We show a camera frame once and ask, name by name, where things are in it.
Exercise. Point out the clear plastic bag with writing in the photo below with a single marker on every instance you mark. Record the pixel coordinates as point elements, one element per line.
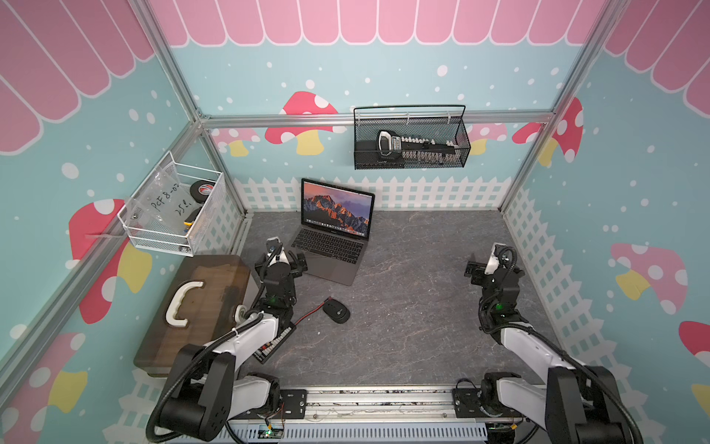
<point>161,199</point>

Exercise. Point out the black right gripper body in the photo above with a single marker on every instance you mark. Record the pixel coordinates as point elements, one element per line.
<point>483,279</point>

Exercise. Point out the brown case with white handle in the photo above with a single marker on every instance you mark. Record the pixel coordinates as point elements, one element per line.
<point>199,306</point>

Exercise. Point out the socket set in basket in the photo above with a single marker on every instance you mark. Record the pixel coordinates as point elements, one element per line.
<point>408,149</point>

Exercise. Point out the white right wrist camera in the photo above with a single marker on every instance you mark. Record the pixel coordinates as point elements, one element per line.
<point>493,261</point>

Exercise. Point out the yellow black tool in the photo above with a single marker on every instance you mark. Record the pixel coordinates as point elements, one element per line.
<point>191,218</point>

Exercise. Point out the grey laptop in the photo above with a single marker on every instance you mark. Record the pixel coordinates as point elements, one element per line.
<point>335,228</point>

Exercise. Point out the black tape roll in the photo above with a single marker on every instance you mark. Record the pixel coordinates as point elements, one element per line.
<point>200,191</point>

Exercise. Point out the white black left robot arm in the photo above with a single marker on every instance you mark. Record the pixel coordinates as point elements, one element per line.
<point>204,389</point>

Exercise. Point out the black terminal strip board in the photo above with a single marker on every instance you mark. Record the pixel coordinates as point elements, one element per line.
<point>264,353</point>

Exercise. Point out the black wire mesh basket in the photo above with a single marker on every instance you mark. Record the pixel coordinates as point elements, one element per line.
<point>439,122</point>

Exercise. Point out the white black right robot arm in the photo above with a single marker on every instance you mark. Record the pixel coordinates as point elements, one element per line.
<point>576,403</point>

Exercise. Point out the white wire wall basket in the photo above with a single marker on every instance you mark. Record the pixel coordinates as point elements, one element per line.
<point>210,234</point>

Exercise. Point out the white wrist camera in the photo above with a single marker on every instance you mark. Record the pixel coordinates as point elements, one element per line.
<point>281,258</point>
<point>493,261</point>

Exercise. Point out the black wireless mouse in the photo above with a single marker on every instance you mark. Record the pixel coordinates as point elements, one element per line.
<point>336,311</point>

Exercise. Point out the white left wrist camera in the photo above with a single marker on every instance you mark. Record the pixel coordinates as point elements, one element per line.
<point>281,258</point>

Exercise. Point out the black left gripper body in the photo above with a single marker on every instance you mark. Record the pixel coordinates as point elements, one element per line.
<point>297,265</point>

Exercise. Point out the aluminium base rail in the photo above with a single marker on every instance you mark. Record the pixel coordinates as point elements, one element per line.
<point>405,414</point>

